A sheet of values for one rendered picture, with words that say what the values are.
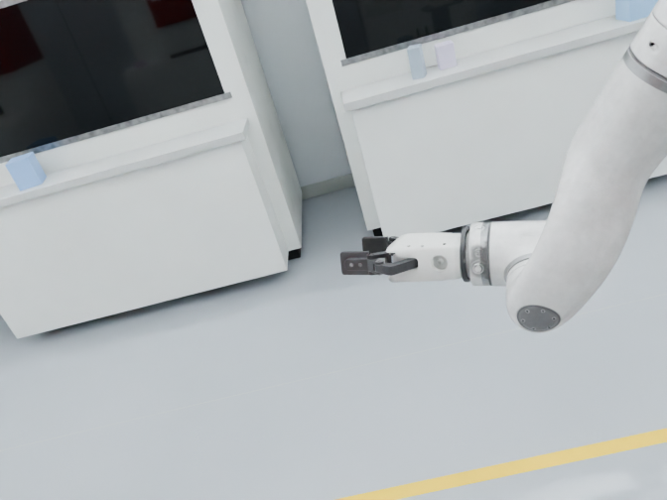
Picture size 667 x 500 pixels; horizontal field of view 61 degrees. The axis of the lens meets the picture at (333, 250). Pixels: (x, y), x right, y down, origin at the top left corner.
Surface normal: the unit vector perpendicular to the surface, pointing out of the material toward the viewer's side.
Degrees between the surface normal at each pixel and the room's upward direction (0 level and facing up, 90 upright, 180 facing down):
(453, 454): 0
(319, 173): 90
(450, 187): 90
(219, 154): 90
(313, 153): 90
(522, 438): 0
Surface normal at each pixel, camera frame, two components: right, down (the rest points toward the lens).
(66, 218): 0.04, 0.48
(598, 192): -0.16, -0.01
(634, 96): -0.83, 0.26
